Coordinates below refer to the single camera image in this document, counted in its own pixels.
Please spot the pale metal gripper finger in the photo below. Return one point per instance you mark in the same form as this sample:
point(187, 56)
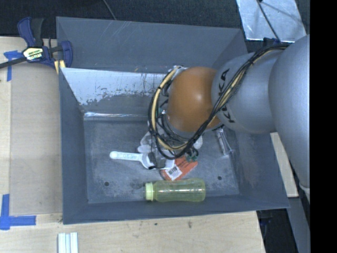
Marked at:
point(152, 157)
point(165, 164)

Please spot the clear glass piece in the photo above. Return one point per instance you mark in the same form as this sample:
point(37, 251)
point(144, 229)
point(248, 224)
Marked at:
point(223, 142)

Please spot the yellow clear plastic bottle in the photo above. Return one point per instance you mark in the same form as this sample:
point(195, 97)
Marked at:
point(179, 191)

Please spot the grey metal bin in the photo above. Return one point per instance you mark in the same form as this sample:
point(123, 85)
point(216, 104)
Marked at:
point(118, 141)

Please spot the orange packet with barcode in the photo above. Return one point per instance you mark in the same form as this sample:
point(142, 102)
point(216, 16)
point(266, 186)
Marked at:
point(184, 167)

